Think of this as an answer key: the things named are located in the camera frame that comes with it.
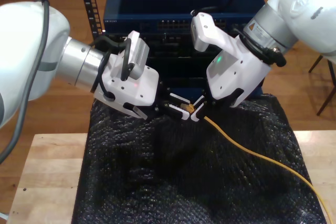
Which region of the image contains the yellow network cable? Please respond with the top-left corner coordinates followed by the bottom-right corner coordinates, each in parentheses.
top-left (180, 103), bottom-right (332, 224)

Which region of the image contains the black rack shelf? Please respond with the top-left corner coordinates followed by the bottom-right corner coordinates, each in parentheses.
top-left (146, 57), bottom-right (211, 88)

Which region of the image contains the blue metal box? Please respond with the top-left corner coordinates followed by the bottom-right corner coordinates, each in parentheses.
top-left (244, 83), bottom-right (264, 101)

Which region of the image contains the black rack server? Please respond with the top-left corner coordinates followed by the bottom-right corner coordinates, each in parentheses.
top-left (104, 33), bottom-right (237, 59)

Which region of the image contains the black bubble mat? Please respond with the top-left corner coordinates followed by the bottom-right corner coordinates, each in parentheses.
top-left (71, 94), bottom-right (324, 224)

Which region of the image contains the wooden chair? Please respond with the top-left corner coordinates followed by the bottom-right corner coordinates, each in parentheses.
top-left (308, 53), bottom-right (336, 116)

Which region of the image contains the grey camera cable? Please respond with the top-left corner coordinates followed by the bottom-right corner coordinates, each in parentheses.
top-left (0, 0), bottom-right (51, 166)

